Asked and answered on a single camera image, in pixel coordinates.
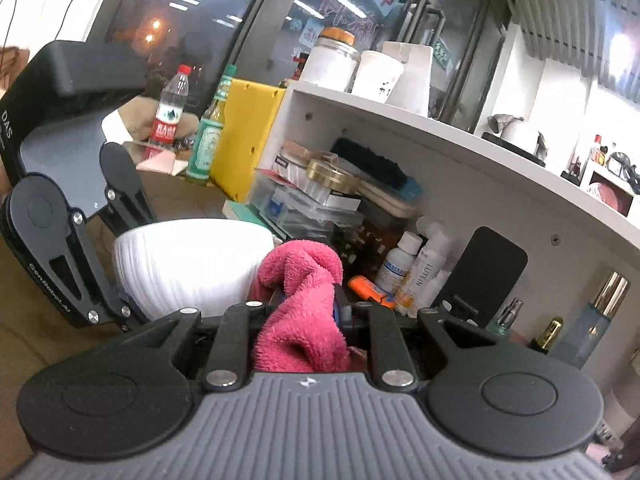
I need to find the glass door with handle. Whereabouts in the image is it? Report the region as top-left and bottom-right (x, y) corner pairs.
(390, 0), (513, 133)

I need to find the white paper cup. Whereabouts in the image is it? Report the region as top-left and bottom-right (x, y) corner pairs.
(351, 49), (406, 104)

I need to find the yellow box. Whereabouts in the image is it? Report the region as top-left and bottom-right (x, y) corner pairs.
(209, 77), (288, 205)

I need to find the teal and white box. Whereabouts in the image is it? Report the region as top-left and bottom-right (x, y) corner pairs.
(222, 199), (258, 223)

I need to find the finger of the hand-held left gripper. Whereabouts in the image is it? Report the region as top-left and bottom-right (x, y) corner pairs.
(98, 142), (161, 239)
(9, 209), (152, 335)

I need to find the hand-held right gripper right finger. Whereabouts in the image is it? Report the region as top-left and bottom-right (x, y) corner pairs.
(332, 284), (502, 393)

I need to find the black brush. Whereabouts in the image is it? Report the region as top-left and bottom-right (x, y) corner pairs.
(330, 136), (412, 190)

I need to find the dark patterned box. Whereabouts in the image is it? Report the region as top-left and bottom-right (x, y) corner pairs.
(334, 220), (401, 281)

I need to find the pink paper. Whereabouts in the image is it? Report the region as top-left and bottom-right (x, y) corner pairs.
(136, 152), (190, 177)

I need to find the green glass bottle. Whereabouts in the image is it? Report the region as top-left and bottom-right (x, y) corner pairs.
(185, 64), (237, 185)

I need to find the white bowl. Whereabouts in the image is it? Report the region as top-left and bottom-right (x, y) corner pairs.
(112, 218), (277, 322)

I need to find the glass jar with orange lid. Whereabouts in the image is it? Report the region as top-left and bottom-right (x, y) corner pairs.
(298, 26), (362, 94)

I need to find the blue perfume bottle silver cap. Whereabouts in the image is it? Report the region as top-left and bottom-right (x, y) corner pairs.
(551, 269), (632, 368)

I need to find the black tray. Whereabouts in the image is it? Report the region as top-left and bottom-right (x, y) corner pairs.
(481, 114), (550, 165)

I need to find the black phone on stand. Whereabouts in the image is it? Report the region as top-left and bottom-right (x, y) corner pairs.
(431, 226), (530, 330)

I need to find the white shelf unit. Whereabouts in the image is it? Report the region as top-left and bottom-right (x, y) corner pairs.
(254, 81), (640, 413)

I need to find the stack of clear plastic boxes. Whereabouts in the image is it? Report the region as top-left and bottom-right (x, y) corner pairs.
(249, 166), (367, 242)

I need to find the gold lid tin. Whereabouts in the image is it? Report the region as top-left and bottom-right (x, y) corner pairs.
(305, 158), (362, 197)

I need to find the orange utility knife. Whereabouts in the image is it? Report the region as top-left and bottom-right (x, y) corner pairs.
(347, 274), (397, 312)

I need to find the water bottle with red label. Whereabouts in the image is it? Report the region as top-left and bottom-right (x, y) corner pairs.
(148, 63), (193, 152)

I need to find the dark bottle with gold cap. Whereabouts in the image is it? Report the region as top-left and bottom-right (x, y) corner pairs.
(528, 316), (565, 355)

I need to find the white bottle with blue label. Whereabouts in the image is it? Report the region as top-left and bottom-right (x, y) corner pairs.
(374, 231), (424, 295)

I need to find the beige flat box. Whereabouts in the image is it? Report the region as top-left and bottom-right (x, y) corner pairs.
(357, 180), (418, 218)

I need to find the blue sponge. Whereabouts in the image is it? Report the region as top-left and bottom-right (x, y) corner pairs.
(399, 176), (425, 202)

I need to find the pink cloth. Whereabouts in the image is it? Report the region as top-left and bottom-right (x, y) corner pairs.
(248, 239), (354, 374)

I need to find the white carton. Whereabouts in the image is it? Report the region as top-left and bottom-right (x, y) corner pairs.
(381, 41), (435, 119)

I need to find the small bottle with silver cap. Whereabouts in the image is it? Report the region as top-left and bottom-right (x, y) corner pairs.
(486, 297), (524, 335)

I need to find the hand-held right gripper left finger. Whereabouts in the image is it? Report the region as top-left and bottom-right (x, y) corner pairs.
(142, 300), (273, 394)

